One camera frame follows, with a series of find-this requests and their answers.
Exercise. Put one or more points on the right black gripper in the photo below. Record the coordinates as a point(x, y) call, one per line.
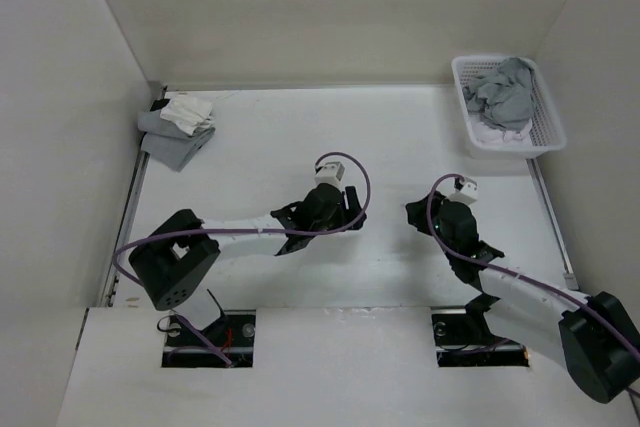
point(416, 215)

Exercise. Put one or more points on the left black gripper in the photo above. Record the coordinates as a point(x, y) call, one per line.
point(352, 206)

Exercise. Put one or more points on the grey tank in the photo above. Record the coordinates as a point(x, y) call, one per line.
point(163, 141)
point(503, 99)

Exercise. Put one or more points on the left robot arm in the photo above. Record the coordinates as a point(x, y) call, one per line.
point(173, 262)

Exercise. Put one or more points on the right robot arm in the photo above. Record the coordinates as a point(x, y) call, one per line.
point(591, 336)

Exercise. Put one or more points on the white tank top in basket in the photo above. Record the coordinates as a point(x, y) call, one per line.
point(488, 135)

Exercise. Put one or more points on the folded white tank top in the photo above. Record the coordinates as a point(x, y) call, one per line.
point(190, 115)

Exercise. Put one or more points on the folded grey tank top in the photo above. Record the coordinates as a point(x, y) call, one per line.
point(163, 141)

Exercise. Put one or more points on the white plastic basket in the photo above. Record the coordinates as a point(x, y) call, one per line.
point(546, 133)

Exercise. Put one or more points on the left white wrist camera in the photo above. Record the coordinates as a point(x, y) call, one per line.
point(330, 173)

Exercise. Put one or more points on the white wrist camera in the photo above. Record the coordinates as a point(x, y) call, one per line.
point(330, 173)
point(465, 191)

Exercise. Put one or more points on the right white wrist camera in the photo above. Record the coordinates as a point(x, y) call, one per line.
point(465, 191)

